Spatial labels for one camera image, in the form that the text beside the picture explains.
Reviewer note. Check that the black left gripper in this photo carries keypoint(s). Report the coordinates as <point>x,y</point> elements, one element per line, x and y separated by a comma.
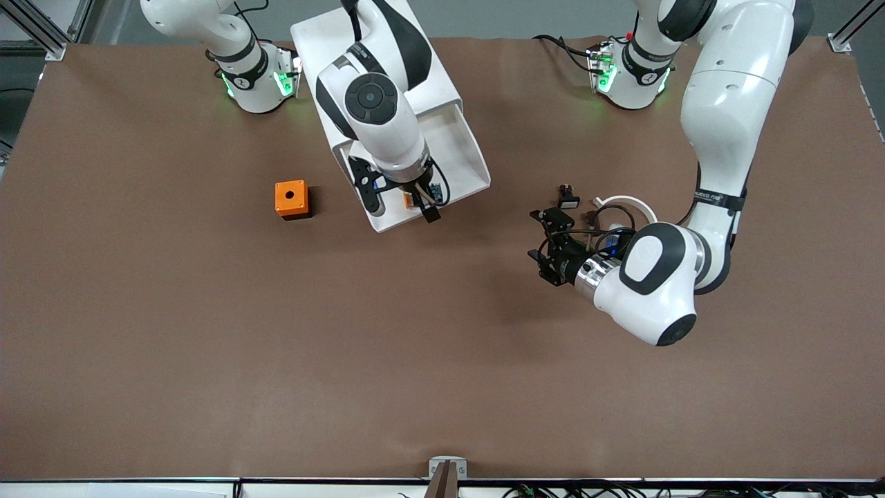
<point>567,263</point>

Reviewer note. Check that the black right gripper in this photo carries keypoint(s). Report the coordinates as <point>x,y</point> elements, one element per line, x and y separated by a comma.
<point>415,186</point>

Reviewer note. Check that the yellow push button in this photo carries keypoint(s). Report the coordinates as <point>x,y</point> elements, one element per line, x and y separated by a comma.
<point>411,200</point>

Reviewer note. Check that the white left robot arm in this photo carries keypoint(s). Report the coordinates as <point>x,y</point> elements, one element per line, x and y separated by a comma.
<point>733,104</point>

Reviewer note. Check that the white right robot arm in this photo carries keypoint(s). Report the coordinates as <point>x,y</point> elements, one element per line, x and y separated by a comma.
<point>373,104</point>

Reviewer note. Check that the black white-capped push button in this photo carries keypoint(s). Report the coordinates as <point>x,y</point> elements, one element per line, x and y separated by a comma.
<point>568,202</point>

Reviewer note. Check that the white drawer cabinet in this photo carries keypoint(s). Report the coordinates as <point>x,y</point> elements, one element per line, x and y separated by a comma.
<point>311,55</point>

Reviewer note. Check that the small blue part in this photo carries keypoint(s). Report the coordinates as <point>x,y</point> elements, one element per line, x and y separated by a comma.
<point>436,194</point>

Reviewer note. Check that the white semicircular pipe clamp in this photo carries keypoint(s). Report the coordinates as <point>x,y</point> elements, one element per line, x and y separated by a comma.
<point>626,200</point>

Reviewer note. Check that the brown table cover sheet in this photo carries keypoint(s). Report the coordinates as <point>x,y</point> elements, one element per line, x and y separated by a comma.
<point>442,380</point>

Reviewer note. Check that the orange button enclosure box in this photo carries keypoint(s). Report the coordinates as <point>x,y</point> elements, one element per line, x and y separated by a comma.
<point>290,197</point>

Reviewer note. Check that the grey metal edge bracket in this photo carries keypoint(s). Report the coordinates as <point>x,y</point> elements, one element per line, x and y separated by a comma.
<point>435,463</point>

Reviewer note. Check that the brown camera strut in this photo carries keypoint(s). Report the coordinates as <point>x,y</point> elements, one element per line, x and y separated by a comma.
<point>442,484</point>

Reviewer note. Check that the white table edge rail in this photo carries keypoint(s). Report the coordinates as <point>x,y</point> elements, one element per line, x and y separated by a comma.
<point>311,487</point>

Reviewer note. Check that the aluminium frame post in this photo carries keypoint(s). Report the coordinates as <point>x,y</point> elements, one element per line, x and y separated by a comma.
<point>843,38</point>
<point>48,41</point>

